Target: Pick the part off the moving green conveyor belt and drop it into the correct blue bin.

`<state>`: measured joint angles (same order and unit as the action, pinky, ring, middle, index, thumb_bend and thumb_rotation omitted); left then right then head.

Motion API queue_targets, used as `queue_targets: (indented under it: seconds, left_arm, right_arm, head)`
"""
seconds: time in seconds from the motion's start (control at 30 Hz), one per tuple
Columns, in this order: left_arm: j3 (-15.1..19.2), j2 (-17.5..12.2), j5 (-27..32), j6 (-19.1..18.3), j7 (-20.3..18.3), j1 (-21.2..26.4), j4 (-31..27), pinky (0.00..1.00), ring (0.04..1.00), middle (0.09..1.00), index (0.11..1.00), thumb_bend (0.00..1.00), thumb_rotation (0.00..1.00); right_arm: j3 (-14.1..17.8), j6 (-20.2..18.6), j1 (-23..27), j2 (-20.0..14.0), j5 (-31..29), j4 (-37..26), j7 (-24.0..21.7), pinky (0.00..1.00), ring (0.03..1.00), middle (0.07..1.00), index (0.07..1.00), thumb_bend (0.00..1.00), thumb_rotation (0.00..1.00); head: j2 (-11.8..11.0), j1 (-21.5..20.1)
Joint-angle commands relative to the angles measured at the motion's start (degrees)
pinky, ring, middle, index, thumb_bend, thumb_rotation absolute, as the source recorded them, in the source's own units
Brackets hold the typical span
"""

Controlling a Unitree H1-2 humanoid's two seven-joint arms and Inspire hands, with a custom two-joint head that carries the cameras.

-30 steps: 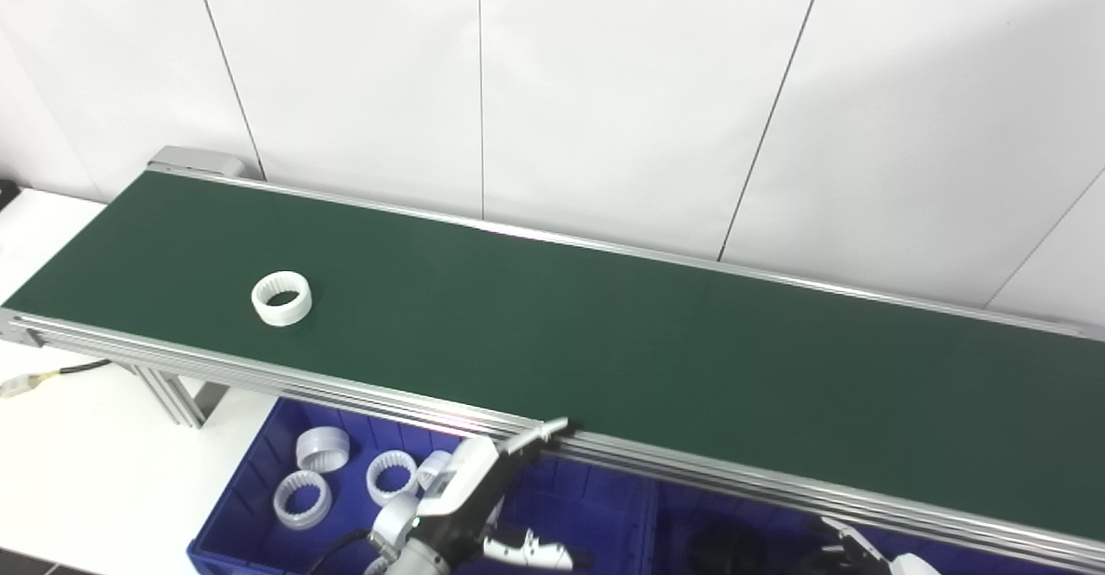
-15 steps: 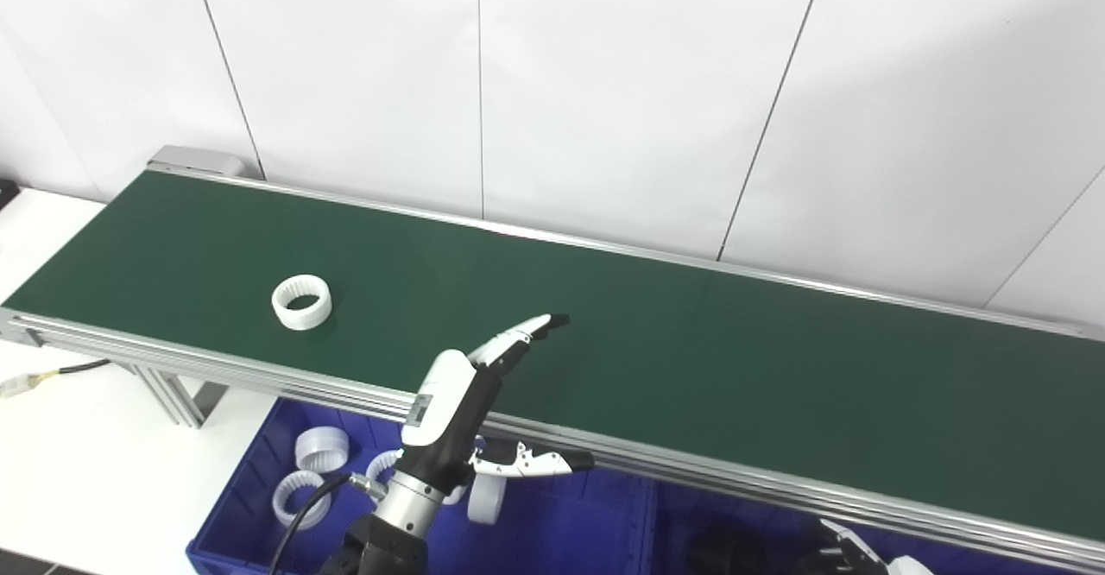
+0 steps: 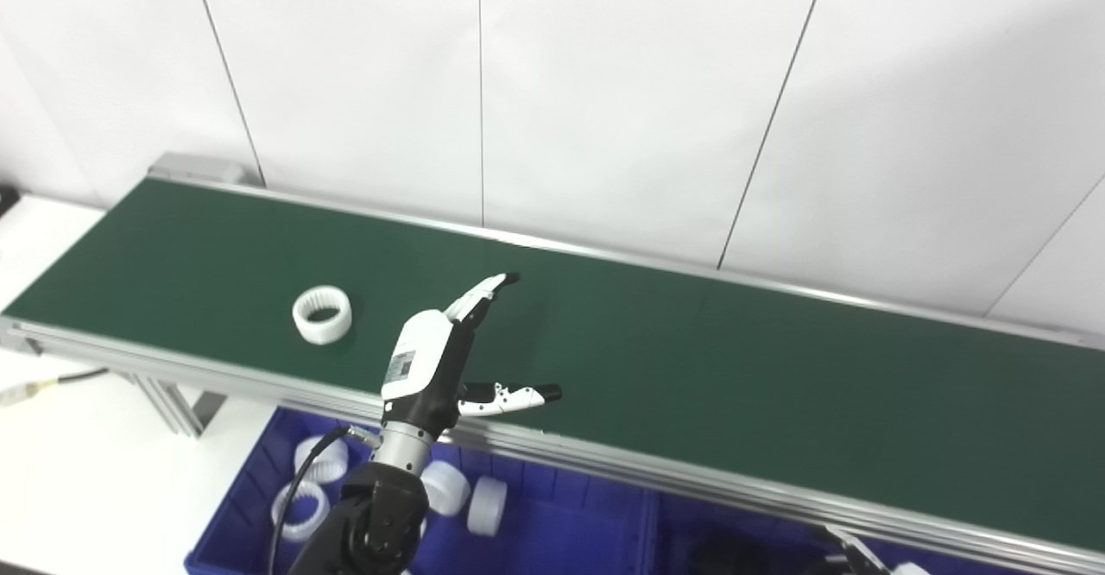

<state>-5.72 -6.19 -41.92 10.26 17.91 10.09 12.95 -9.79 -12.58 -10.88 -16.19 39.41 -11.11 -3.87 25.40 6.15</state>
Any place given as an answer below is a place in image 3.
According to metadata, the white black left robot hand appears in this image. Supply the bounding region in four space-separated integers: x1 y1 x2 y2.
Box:
380 272 565 434

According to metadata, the black ring part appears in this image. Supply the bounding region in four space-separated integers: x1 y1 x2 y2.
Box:
691 540 765 575

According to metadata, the black cable with yellowish plug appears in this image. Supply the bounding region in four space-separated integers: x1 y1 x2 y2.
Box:
0 368 109 408

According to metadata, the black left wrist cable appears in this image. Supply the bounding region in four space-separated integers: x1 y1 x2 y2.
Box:
266 424 382 575

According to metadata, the blue bin with white parts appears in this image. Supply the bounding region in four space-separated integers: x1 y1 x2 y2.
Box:
184 407 661 575

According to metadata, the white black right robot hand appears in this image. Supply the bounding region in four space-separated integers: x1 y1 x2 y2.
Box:
822 523 931 575

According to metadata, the blue bin with black parts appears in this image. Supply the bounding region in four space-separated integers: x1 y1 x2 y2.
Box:
656 493 1105 575

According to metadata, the grey conveyor motor housing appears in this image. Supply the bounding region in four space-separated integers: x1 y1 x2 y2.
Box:
148 152 264 187

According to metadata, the white toothed ring part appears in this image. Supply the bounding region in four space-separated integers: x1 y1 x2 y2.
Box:
271 480 332 544
294 435 350 484
292 286 353 346
467 477 508 538
420 461 472 518

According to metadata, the aluminium conveyor support leg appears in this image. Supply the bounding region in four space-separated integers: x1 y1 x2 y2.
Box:
112 372 227 438

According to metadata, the green conveyor belt aluminium frame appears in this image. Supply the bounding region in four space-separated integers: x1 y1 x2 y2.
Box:
0 174 1105 575

